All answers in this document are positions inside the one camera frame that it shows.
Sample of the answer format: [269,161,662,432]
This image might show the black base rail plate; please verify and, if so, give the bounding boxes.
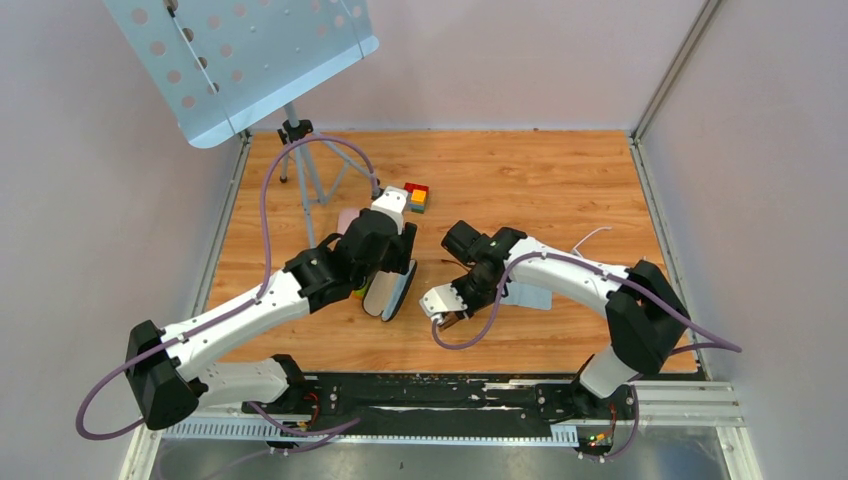
[241,372,637,453]

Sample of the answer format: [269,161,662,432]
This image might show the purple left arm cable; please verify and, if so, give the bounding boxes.
[74,133,386,465]

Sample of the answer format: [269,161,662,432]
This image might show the white frame sunglasses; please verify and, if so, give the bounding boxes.
[570,226,613,257]

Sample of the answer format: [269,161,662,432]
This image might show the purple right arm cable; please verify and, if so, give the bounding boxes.
[430,251,743,462]

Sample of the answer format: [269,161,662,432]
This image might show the perforated music stand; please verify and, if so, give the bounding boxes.
[102,0,382,248]

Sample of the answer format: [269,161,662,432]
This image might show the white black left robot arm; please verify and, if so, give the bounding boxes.
[123,207,418,430]

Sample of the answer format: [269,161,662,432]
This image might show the orange ring toy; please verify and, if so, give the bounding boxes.
[352,286,368,300]

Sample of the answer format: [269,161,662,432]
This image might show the colourful toy brick cube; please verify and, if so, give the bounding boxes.
[404,182,430,214]

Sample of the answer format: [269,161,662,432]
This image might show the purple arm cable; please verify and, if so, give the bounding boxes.
[74,133,386,465]
[430,251,743,462]

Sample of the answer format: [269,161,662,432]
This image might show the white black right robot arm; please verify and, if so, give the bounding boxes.
[420,221,691,418]

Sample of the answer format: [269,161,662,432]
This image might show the brown frame sunglasses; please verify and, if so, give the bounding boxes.
[439,259,470,331]

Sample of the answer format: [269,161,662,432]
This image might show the right blue cleaning cloth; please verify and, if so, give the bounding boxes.
[501,283,553,311]

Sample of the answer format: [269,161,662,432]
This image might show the pink glasses case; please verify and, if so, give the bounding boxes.
[336,208,360,234]

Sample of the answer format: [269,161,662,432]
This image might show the black glasses case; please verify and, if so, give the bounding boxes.
[362,259,417,322]

